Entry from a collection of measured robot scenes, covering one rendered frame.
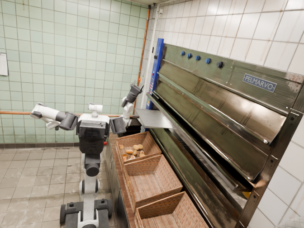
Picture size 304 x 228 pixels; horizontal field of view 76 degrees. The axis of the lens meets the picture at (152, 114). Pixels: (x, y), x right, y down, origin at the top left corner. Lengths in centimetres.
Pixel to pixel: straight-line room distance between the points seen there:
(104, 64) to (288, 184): 293
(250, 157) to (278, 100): 39
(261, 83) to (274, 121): 24
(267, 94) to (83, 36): 273
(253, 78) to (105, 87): 261
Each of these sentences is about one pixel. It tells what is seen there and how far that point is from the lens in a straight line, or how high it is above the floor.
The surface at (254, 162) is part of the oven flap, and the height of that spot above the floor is 155.
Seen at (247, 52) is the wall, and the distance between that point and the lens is 146.
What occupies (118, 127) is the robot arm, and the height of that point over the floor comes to 135.
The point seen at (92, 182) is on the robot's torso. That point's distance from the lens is 215.
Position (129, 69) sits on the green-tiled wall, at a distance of 349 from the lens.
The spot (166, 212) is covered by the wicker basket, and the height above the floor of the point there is 61.
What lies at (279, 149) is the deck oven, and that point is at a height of 171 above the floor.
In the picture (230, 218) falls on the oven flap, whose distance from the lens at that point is 166.
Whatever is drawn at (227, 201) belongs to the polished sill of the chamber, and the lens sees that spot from 160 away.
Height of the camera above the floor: 215
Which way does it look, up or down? 21 degrees down
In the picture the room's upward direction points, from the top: 11 degrees clockwise
